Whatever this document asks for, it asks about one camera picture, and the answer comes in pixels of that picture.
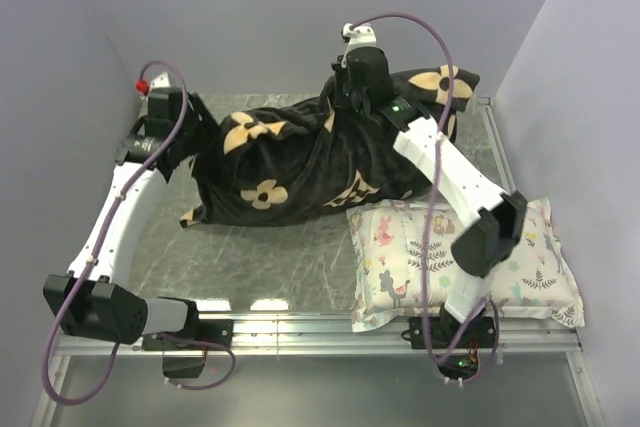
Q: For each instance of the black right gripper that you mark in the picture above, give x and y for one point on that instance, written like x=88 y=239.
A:
x=339 y=69

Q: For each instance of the black floral plush pillowcase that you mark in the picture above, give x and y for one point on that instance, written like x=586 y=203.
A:
x=278 y=166

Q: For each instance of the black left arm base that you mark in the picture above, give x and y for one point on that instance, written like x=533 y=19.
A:
x=184 y=355

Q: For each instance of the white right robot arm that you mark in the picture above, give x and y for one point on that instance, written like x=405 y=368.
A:
x=492 y=218

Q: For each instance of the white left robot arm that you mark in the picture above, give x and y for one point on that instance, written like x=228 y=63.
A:
x=92 y=299

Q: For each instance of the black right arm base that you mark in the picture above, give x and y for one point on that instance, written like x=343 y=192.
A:
x=461 y=362

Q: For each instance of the white animal print pillow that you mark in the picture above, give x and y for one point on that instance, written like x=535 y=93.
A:
x=391 y=250

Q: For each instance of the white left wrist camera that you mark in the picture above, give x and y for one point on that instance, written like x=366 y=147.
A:
x=144 y=87

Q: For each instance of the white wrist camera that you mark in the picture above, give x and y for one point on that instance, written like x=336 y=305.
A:
x=357 y=36
x=144 y=87

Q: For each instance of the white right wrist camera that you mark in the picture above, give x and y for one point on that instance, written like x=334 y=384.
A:
x=357 y=36

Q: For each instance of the aluminium side rail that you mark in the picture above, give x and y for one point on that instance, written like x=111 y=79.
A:
x=485 y=107

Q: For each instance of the aluminium mounting rail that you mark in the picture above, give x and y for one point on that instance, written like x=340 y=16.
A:
x=283 y=334

